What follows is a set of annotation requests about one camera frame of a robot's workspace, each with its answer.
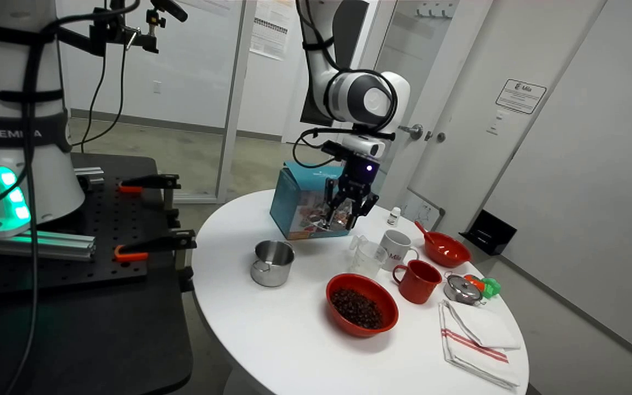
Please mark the black floor box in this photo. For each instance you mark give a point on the black floor box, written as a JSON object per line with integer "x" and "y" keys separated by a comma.
{"x": 491, "y": 232}

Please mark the teal cardboard box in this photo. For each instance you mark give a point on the teal cardboard box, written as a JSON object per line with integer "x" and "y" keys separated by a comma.
{"x": 300, "y": 199}

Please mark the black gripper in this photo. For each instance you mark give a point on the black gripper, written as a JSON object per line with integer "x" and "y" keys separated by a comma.
{"x": 355, "y": 183}

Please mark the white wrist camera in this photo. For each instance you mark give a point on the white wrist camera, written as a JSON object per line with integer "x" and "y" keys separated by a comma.
{"x": 367, "y": 147}

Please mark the black orange clamp upper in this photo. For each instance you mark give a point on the black orange clamp upper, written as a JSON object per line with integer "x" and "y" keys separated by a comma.
{"x": 139, "y": 184}

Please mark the red bowl with spoon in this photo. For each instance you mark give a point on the red bowl with spoon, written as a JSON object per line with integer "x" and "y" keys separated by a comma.
{"x": 445, "y": 248}

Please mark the black camera on stand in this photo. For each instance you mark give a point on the black camera on stand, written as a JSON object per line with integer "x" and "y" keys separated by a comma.
{"x": 130, "y": 24}

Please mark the white red-striped cloth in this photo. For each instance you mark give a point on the white red-striped cloth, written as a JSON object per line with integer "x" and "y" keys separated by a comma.
{"x": 480, "y": 341}

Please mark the silver pot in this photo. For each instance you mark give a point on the silver pot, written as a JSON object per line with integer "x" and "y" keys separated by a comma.
{"x": 273, "y": 261}

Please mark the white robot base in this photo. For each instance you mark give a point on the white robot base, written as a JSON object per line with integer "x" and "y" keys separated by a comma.
{"x": 36, "y": 169}

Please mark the green orange small item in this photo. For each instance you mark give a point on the green orange small item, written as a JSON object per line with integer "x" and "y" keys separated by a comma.
{"x": 486, "y": 286}

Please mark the silver door handle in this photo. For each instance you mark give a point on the silver door handle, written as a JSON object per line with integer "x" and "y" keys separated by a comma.
{"x": 417, "y": 132}

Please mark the small white bottle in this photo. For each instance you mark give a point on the small white bottle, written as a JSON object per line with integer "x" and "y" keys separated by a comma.
{"x": 393, "y": 215}

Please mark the black perforated mounting table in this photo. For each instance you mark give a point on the black perforated mounting table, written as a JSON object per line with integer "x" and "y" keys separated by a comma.
{"x": 98, "y": 328}

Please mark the white mug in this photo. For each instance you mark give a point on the white mug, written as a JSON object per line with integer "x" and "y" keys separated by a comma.
{"x": 393, "y": 245}

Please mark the small metal strainer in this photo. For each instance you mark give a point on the small metal strainer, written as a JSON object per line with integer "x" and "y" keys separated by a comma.
{"x": 459, "y": 289}

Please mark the white wall sign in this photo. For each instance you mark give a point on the white wall sign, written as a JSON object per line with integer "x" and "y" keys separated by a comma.
{"x": 521, "y": 96}

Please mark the silver pot lid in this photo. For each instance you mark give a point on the silver pot lid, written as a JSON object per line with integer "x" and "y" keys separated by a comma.
{"x": 340, "y": 215}

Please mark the red mug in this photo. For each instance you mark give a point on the red mug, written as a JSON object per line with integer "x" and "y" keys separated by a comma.
{"x": 415, "y": 279}

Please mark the black orange clamp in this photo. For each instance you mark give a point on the black orange clamp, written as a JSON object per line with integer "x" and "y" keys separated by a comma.
{"x": 139, "y": 250}
{"x": 139, "y": 184}

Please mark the black orange clamp lower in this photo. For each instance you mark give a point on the black orange clamp lower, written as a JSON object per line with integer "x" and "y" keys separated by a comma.
{"x": 139, "y": 250}

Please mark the red bowl of coffee beans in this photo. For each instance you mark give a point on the red bowl of coffee beans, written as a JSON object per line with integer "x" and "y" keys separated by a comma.
{"x": 361, "y": 306}

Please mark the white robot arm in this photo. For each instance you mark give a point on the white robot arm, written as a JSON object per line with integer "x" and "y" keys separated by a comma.
{"x": 374, "y": 105}

